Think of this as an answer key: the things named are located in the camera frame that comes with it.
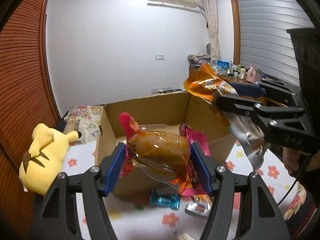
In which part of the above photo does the grey window blind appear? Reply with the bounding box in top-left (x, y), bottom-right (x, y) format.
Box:
top-left (236, 0), bottom-right (315, 87)

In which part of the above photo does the group of small bottles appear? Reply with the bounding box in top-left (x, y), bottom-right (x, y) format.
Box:
top-left (228, 61), bottom-right (247, 79)

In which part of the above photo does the pink bottle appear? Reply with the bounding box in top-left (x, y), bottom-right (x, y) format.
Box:
top-left (247, 64), bottom-right (257, 83)

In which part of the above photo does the brown louvered wardrobe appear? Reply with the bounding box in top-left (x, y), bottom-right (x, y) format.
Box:
top-left (0, 0), bottom-right (62, 240)

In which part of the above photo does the black cable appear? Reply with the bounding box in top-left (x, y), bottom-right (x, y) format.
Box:
top-left (279, 152), bottom-right (310, 205)

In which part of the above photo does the blue candy wrapper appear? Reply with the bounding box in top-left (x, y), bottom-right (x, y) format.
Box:
top-left (149, 190), bottom-right (181, 209)

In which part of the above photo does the silver orange snack packet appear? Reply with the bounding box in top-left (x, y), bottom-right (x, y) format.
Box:
top-left (185, 194), bottom-right (213, 217)

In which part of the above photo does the strawberry print blanket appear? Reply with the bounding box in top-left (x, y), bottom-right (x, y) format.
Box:
top-left (60, 137), bottom-right (308, 240)

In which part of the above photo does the pile of clothes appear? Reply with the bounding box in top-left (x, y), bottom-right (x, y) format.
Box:
top-left (187, 52), bottom-right (212, 64)

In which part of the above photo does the wooden window frame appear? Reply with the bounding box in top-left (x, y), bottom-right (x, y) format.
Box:
top-left (229, 0), bottom-right (242, 67)

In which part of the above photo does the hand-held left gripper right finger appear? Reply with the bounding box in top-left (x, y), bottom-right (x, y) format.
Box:
top-left (191, 142), bottom-right (287, 240)

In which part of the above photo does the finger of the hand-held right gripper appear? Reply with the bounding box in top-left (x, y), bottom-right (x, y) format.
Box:
top-left (228, 81), bottom-right (298, 106)
top-left (213, 94), bottom-right (320, 153)

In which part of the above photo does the beige curtain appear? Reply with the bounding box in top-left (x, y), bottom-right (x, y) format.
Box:
top-left (201, 0), bottom-right (222, 62)

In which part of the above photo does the wall socket row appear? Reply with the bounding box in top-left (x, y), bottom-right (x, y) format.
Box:
top-left (151, 86), bottom-right (184, 93)

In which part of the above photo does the person's right hand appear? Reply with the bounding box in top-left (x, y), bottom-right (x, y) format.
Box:
top-left (283, 147), bottom-right (320, 176)

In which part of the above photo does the cardboard box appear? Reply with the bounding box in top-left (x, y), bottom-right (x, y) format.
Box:
top-left (96, 91), bottom-right (238, 198)

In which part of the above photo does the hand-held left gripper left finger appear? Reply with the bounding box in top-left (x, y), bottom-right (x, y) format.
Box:
top-left (35, 142), bottom-right (126, 240)

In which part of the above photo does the pink drumstick snack packet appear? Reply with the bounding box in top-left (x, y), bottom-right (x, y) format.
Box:
top-left (118, 112), bottom-right (213, 197)

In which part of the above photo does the floral bedsheet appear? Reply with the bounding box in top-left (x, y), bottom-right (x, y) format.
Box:
top-left (62, 105), bottom-right (103, 145)

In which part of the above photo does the yellow plush toy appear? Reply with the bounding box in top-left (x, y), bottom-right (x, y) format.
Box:
top-left (19, 123), bottom-right (82, 196)

